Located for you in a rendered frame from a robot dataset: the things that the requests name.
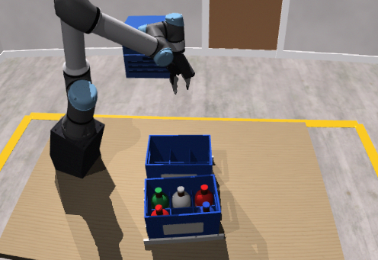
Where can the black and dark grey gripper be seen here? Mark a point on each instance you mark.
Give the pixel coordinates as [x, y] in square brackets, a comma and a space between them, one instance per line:
[176, 71]

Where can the blue crate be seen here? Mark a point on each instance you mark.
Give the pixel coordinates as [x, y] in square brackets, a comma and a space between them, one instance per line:
[190, 155]
[182, 221]

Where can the red bottle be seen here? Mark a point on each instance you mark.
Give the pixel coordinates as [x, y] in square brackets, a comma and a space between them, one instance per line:
[159, 211]
[203, 195]

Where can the green bottle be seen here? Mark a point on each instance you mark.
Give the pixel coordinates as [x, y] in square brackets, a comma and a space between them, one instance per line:
[159, 198]

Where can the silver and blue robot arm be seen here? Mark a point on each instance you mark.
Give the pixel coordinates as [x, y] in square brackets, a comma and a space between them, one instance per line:
[80, 16]

